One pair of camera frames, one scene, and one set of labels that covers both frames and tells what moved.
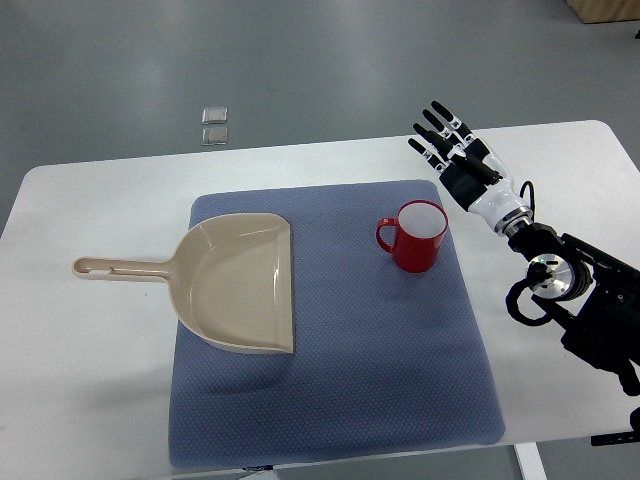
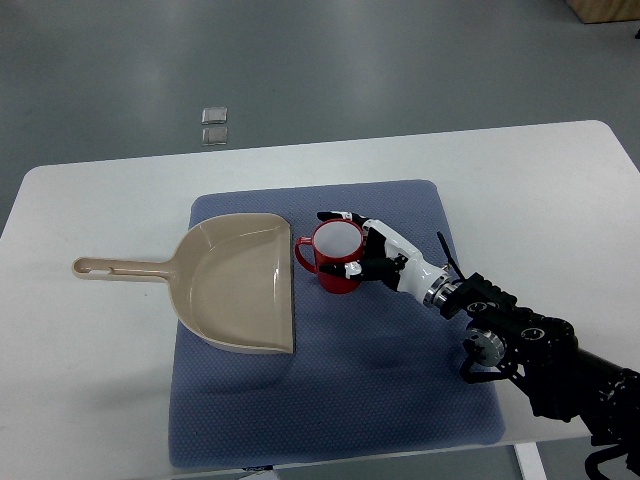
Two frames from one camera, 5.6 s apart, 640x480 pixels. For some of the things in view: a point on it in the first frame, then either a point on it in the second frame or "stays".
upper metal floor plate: [214, 115] stays
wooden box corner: [602, 11] stays
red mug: [418, 233] -> [336, 241]
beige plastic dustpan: [229, 277] stays
